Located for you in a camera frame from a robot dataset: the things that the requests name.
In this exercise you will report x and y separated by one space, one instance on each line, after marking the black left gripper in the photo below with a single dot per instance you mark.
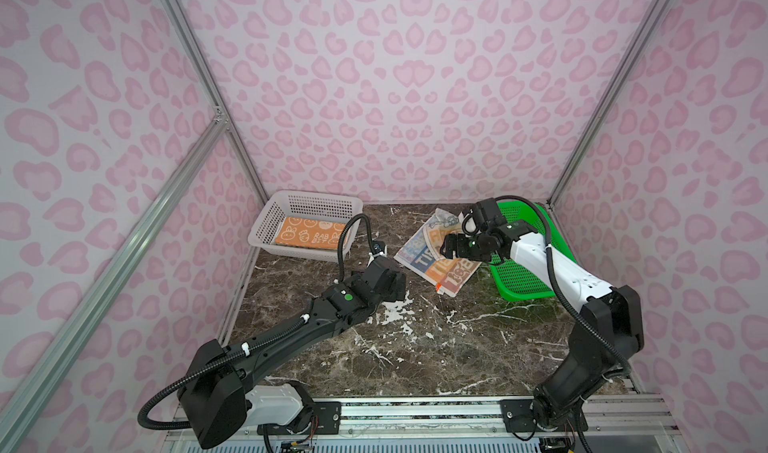
396 293

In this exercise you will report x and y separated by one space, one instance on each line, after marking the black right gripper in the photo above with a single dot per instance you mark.
460 248

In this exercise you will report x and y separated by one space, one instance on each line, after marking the pale blue patterned towel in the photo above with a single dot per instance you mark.
421 255

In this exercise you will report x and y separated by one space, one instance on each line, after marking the green plastic basket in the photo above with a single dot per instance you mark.
524 277

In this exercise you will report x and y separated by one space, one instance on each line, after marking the orange bunny towel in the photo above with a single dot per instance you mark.
305 233

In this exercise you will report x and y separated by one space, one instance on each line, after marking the white plastic basket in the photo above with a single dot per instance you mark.
314 206

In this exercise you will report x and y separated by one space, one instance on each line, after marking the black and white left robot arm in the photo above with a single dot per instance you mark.
215 403

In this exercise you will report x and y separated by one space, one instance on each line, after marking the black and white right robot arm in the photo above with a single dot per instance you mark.
608 327

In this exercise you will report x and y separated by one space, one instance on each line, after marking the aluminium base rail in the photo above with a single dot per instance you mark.
631 422

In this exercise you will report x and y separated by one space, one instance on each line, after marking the aluminium frame corner post right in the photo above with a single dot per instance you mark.
644 33

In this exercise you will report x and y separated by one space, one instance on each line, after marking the aluminium frame corner post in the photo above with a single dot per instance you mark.
644 33
183 28

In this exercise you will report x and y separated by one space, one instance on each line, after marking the aluminium diagonal frame bar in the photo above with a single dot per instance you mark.
36 390

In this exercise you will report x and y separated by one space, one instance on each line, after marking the aluminium frame corner post left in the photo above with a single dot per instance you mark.
183 28

